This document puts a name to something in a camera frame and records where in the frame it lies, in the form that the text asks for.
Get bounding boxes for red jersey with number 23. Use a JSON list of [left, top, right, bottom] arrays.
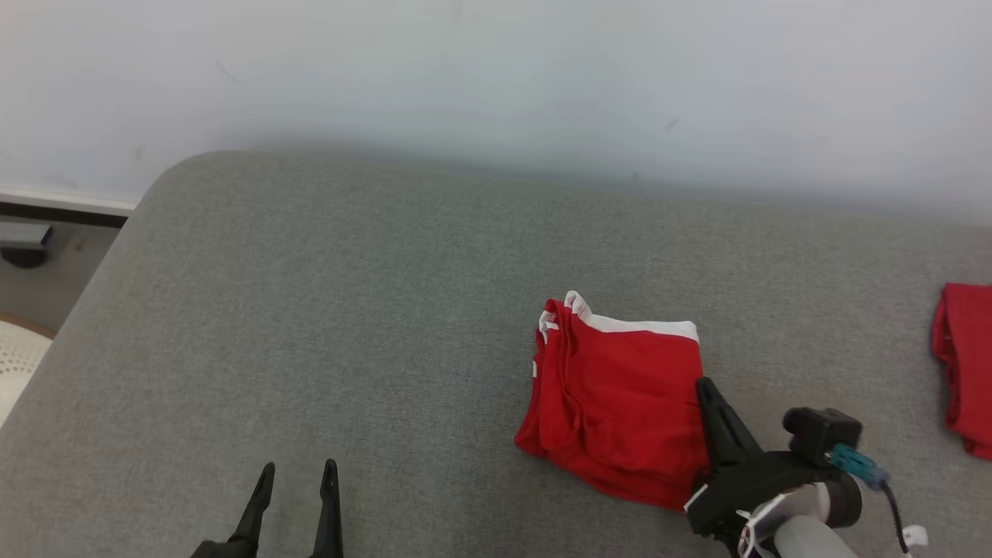
[[932, 283, 992, 460]]

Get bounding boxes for white perforated laundry basket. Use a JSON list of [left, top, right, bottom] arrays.
[[0, 314, 57, 427]]

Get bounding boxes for white wall baseboard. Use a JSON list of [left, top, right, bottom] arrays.
[[0, 186, 140, 229]]

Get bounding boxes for red shorts with white trim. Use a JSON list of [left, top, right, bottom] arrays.
[[514, 291, 710, 512]]

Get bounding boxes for dark grey box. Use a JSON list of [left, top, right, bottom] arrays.
[[0, 221, 55, 270]]

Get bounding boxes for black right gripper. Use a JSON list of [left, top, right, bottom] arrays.
[[686, 377, 826, 536]]

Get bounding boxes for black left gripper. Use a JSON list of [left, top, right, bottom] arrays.
[[190, 459, 344, 558]]

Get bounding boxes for right camera cable teal plug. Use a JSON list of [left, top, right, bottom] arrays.
[[829, 443, 928, 556]]

